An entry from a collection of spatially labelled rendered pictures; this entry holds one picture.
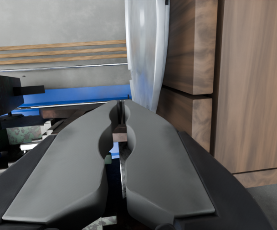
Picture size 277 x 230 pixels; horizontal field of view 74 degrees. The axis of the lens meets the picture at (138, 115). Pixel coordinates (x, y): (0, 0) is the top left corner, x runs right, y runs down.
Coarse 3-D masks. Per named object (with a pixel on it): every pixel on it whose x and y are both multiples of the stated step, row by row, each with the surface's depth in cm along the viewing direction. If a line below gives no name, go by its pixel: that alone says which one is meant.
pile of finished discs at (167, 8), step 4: (168, 0) 18; (168, 4) 18; (168, 8) 18; (168, 12) 18; (168, 16) 18; (168, 20) 18; (168, 24) 19; (168, 28) 19; (168, 32) 19; (168, 36) 19; (164, 40) 19; (164, 44) 20; (164, 48) 20; (164, 52) 20; (164, 56) 20; (164, 60) 21; (164, 64) 21; (164, 68) 21; (160, 88) 24; (148, 108) 30
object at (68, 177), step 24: (96, 120) 9; (120, 120) 12; (72, 144) 8; (96, 144) 8; (48, 168) 7; (72, 168) 7; (96, 168) 7; (24, 192) 6; (48, 192) 6; (72, 192) 6; (96, 192) 6; (24, 216) 5; (48, 216) 5; (72, 216) 6; (96, 216) 7
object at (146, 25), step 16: (128, 0) 36; (144, 0) 21; (160, 0) 14; (128, 16) 38; (144, 16) 21; (160, 16) 14; (128, 32) 40; (144, 32) 22; (160, 32) 15; (128, 48) 42; (144, 48) 23; (160, 48) 15; (128, 64) 42; (144, 64) 24; (160, 64) 16; (144, 80) 25; (160, 80) 17; (144, 96) 26
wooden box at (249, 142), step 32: (192, 0) 13; (224, 0) 13; (256, 0) 14; (192, 32) 14; (224, 32) 14; (256, 32) 14; (192, 64) 14; (224, 64) 14; (256, 64) 15; (160, 96) 25; (192, 96) 16; (224, 96) 15; (256, 96) 16; (192, 128) 15; (224, 128) 16; (256, 128) 16; (224, 160) 17; (256, 160) 17
